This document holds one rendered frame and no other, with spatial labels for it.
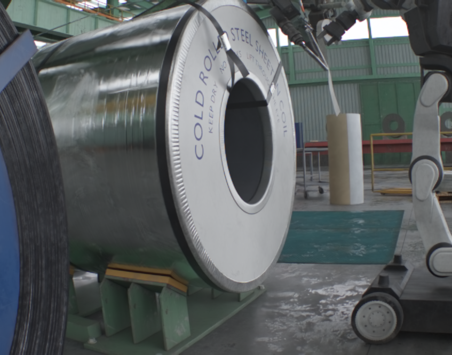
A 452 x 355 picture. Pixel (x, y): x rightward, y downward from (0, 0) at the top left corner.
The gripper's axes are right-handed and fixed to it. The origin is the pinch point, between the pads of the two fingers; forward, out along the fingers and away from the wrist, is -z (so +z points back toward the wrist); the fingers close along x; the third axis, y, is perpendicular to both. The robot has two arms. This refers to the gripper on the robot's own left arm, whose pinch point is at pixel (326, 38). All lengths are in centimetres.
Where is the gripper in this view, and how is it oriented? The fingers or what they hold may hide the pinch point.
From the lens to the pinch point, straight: 225.1
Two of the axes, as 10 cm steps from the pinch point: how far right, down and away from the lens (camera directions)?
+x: 5.0, 6.4, -5.9
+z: 7.3, -6.8, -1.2
